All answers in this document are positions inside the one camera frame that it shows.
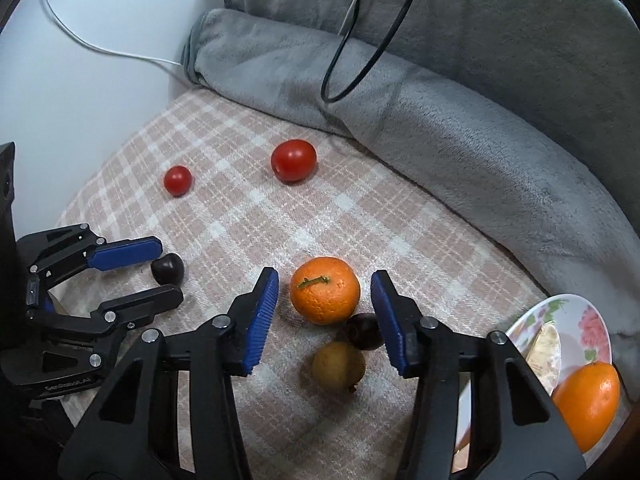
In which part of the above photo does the dark plum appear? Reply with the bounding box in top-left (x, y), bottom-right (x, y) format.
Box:
top-left (151, 252), bottom-right (184, 286)
top-left (344, 313), bottom-right (384, 351)

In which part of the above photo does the brown longan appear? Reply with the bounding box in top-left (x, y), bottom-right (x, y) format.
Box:
top-left (311, 341), bottom-right (366, 392)

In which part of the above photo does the mandarin orange with stem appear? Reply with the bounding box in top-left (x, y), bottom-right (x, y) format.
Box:
top-left (290, 257), bottom-right (360, 326)

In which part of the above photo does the small red cherry tomato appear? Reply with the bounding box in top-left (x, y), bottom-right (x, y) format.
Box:
top-left (163, 165), bottom-right (193, 197)

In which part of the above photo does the large red tomato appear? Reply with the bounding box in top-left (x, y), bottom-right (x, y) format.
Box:
top-left (271, 139), bottom-right (317, 183)

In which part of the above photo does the peeled pomelo segment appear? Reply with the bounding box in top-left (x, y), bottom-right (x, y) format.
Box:
top-left (525, 322), bottom-right (562, 396)

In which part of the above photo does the pink plaid tablecloth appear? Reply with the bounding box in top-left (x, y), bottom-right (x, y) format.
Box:
top-left (60, 90), bottom-right (544, 479)

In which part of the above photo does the floral white plate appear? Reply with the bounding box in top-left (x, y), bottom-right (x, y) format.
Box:
top-left (452, 294), bottom-right (631, 472)

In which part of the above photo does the large orange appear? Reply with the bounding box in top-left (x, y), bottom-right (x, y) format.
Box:
top-left (552, 361), bottom-right (620, 453)

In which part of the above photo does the grey fleece blanket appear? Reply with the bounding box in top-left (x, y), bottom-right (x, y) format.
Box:
top-left (182, 0), bottom-right (639, 346)

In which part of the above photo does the black cable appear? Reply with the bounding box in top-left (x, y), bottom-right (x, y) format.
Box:
top-left (319, 0), bottom-right (474, 104)

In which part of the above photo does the white cable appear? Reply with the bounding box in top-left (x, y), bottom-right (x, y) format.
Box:
top-left (37, 0), bottom-right (371, 68)

